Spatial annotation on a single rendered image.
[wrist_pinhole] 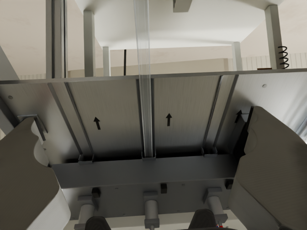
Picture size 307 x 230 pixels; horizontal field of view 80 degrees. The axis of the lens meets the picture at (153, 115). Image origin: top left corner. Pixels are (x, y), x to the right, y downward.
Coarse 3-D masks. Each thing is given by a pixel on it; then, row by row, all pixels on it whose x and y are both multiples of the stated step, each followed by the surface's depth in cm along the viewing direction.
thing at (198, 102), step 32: (0, 96) 24; (32, 96) 24; (64, 96) 25; (96, 96) 25; (128, 96) 25; (160, 96) 26; (192, 96) 26; (224, 96) 26; (256, 96) 27; (288, 96) 27; (64, 128) 29; (96, 128) 29; (128, 128) 30; (160, 128) 30; (192, 128) 30; (224, 128) 31; (64, 160) 34; (96, 160) 35
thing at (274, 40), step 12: (84, 12) 63; (276, 12) 65; (84, 24) 62; (276, 24) 64; (84, 36) 62; (276, 36) 64; (84, 48) 62; (108, 48) 90; (276, 48) 64; (84, 60) 61; (108, 60) 89; (240, 60) 91; (276, 60) 63; (108, 72) 89
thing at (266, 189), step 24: (264, 120) 10; (264, 144) 8; (288, 144) 8; (240, 168) 7; (264, 168) 7; (288, 168) 7; (240, 192) 6; (264, 192) 6; (288, 192) 6; (240, 216) 7; (264, 216) 6; (288, 216) 5
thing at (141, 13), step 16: (144, 0) 17; (144, 16) 18; (144, 32) 19; (144, 48) 20; (144, 64) 21; (144, 80) 23; (144, 96) 24; (144, 112) 26; (144, 128) 28; (144, 144) 31
